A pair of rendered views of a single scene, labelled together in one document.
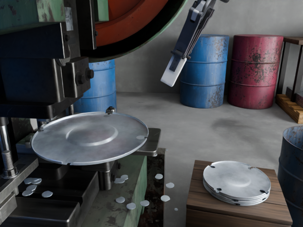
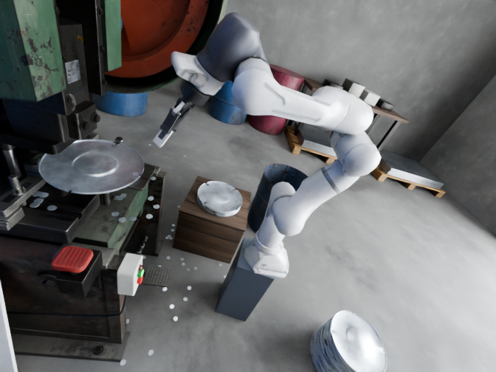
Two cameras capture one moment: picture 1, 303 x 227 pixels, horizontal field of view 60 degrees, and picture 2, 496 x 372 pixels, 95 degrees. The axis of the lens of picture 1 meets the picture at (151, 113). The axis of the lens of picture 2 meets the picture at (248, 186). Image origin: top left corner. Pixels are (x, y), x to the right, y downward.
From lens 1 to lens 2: 0.29 m
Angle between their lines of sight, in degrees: 24
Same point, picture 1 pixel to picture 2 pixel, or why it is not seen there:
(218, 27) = not seen: hidden behind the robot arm
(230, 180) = (215, 197)
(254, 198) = (226, 212)
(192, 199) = (184, 207)
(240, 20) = (277, 50)
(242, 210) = (216, 219)
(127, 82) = not seen: hidden behind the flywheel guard
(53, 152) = (58, 178)
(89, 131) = (93, 162)
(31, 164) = (38, 183)
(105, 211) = (101, 221)
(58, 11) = (58, 84)
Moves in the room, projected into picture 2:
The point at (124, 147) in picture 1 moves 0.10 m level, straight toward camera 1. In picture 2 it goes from (119, 181) to (114, 203)
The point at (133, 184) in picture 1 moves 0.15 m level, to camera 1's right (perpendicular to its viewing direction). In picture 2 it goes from (128, 202) to (170, 207)
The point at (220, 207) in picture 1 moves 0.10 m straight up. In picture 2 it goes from (202, 215) to (206, 203)
